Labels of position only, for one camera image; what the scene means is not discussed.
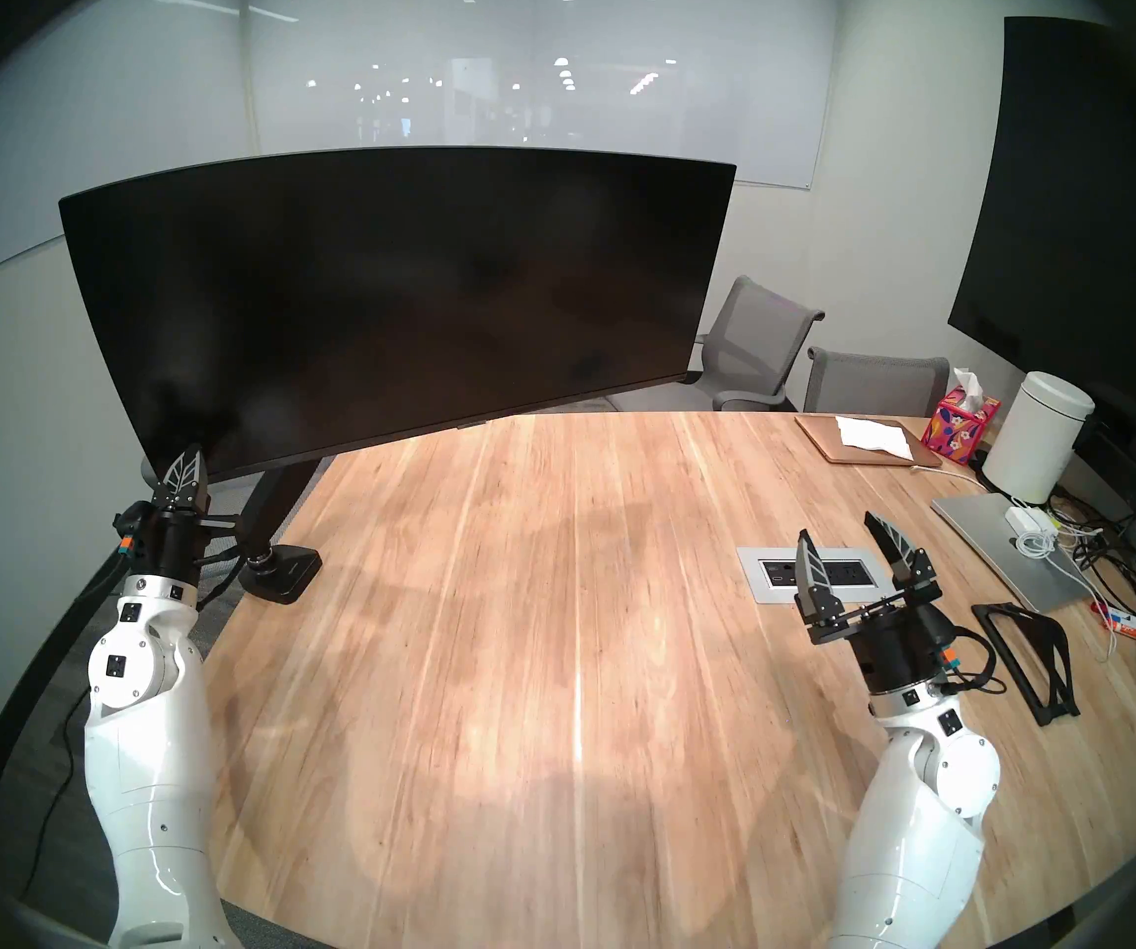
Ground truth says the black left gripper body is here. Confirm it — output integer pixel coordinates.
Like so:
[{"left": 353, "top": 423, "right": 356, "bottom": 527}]
[{"left": 113, "top": 500, "right": 242, "bottom": 585}]

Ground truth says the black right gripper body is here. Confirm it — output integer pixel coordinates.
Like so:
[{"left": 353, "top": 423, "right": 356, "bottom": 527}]
[{"left": 803, "top": 586, "right": 961, "bottom": 697}]

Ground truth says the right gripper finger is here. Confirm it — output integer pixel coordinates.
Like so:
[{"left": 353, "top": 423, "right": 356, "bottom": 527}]
[
  {"left": 863, "top": 511, "right": 943, "bottom": 604},
  {"left": 793, "top": 529, "right": 844, "bottom": 624}
]

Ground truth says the curved black ultrawide monitor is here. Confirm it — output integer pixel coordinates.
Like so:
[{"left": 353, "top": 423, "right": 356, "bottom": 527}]
[{"left": 58, "top": 145, "right": 737, "bottom": 485}]

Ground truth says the grey table power outlet box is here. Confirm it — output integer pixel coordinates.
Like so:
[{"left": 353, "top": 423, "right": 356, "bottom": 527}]
[{"left": 736, "top": 546, "right": 893, "bottom": 604}]

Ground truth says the silver closed laptop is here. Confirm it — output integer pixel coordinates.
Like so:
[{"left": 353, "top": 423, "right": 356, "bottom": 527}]
[{"left": 930, "top": 492, "right": 1093, "bottom": 612}]

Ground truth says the white paper napkin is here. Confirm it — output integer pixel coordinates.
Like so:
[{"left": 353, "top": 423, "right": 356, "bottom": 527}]
[{"left": 835, "top": 416, "right": 915, "bottom": 459}]

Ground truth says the brown leather pad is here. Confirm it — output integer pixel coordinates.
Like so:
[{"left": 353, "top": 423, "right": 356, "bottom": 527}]
[{"left": 794, "top": 415, "right": 943, "bottom": 467}]

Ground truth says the colourful floral tissue box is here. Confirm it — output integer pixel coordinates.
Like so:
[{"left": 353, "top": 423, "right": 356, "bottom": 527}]
[{"left": 921, "top": 368, "right": 1002, "bottom": 467}]

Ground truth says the black folding laptop stand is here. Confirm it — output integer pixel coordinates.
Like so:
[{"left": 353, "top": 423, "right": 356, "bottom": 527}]
[{"left": 971, "top": 603, "right": 1083, "bottom": 729}]

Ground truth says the white cylindrical bin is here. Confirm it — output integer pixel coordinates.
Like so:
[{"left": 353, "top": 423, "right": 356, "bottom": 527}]
[{"left": 981, "top": 371, "right": 1096, "bottom": 493}]

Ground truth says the glass whiteboard with blue writing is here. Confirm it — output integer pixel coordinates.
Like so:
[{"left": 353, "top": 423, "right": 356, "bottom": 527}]
[{"left": 0, "top": 0, "right": 258, "bottom": 305}]

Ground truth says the large glass whiteboard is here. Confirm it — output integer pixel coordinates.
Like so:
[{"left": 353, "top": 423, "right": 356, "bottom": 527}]
[{"left": 247, "top": 0, "right": 841, "bottom": 192}]

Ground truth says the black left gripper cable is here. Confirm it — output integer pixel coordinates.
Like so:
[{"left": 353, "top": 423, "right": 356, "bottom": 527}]
[{"left": 194, "top": 550, "right": 245, "bottom": 612}]

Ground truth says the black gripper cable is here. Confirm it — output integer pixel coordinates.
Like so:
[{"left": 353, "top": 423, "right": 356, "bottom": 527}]
[
  {"left": 939, "top": 629, "right": 1009, "bottom": 696},
  {"left": 194, "top": 550, "right": 245, "bottom": 612}
]

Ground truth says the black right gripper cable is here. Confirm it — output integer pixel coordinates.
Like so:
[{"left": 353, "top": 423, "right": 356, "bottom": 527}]
[{"left": 939, "top": 629, "right": 1009, "bottom": 696}]

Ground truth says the white charging cable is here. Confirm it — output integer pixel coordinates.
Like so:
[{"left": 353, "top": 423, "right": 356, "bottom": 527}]
[{"left": 1023, "top": 532, "right": 1123, "bottom": 661}]

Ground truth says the tangle of black cables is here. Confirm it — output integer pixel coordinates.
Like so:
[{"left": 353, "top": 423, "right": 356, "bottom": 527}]
[{"left": 1048, "top": 492, "right": 1136, "bottom": 622}]

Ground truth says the black floor cable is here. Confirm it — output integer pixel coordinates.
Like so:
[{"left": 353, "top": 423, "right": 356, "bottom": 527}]
[{"left": 29, "top": 680, "right": 94, "bottom": 874}]

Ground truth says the black wall television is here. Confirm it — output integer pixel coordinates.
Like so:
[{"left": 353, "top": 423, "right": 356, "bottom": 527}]
[{"left": 948, "top": 16, "right": 1136, "bottom": 444}]

